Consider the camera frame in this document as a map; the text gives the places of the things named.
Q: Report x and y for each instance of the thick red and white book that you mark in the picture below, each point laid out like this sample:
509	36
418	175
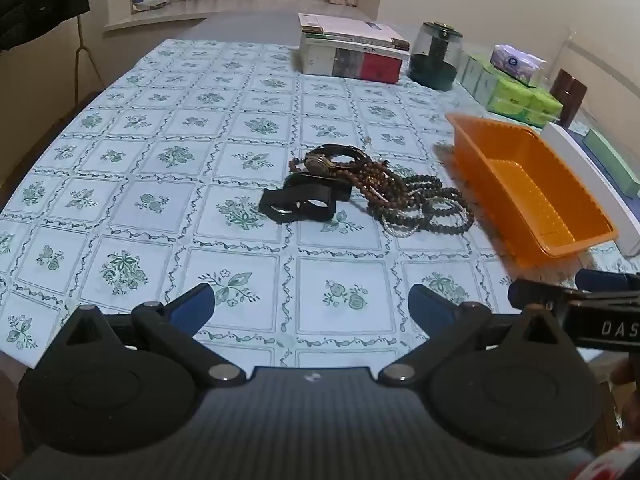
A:
350	62

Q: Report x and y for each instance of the metal coat stand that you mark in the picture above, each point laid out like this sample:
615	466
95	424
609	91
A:
80	50

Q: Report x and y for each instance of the orange plastic tray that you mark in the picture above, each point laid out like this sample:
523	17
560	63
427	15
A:
530	195

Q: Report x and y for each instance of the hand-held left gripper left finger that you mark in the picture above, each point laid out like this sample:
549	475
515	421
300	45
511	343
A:
192	306

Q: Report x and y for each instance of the pink cover book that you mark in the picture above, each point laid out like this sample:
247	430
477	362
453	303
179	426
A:
345	25

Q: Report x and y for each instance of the black wrist band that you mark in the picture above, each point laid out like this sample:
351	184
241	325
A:
280	205
325	185

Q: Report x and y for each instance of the blue and white flat box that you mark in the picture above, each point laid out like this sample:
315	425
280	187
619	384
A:
590	185

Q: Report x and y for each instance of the purple tissue pack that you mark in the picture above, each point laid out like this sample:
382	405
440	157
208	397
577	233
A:
517	62

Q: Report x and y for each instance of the green tissue multipack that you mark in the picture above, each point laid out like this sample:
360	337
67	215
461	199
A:
510	95

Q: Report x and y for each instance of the brown round canister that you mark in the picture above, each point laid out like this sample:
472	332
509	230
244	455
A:
569	95

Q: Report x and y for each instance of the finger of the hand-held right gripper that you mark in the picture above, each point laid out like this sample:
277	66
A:
605	281
535	294

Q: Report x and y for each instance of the thin green-edged book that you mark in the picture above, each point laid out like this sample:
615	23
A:
350	42

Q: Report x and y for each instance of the small green box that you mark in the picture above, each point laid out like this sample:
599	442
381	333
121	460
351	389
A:
615	165

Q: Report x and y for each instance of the red patterned clothing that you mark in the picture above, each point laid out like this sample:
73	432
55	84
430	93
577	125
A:
610	465

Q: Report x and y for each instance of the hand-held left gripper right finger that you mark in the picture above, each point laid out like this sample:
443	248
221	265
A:
430	306

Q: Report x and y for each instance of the window sill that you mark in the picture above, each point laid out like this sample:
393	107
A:
225	10

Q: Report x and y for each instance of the black jacket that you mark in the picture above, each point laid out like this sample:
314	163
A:
35	0

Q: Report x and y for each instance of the dark green glass jar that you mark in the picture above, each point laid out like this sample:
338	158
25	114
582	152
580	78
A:
434	60

